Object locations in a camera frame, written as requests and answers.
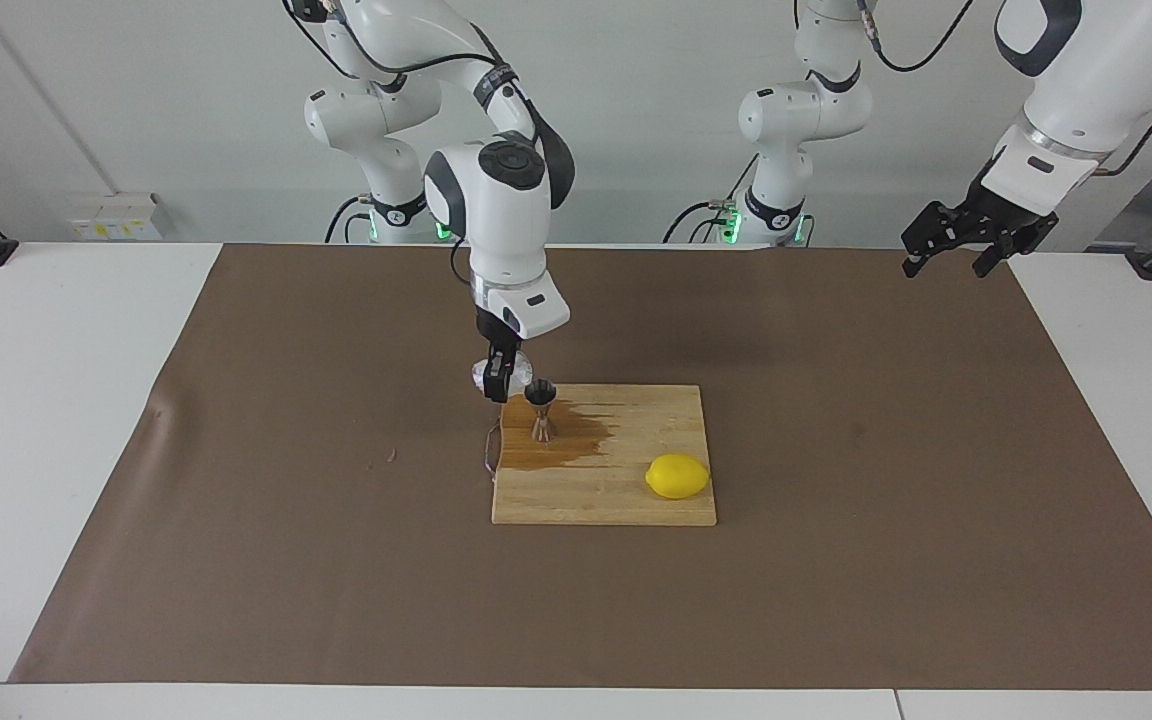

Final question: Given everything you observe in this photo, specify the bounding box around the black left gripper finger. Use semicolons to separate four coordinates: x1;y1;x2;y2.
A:
972;212;1061;280
900;199;973;280

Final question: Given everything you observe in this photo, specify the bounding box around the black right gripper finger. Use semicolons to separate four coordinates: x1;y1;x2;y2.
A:
482;345;521;405

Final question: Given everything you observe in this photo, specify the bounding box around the clear textured glass cup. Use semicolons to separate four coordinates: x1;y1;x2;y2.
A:
471;352;535;399

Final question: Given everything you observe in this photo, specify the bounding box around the steel double jigger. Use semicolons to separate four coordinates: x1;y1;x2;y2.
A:
524;379;559;443

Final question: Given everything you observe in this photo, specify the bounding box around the wooden cutting board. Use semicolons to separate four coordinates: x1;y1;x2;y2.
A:
484;384;718;527

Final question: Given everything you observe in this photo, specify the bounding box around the yellow lemon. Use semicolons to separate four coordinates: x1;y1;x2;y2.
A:
645;453;712;500

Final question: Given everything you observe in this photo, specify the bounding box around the brown table mat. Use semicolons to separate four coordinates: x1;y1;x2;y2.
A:
8;243;1152;691

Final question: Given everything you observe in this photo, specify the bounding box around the black base cable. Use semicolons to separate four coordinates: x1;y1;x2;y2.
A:
324;196;369;244
663;200;737;244

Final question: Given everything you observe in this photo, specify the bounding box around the white wall socket box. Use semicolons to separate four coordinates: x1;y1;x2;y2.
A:
69;194;165;242

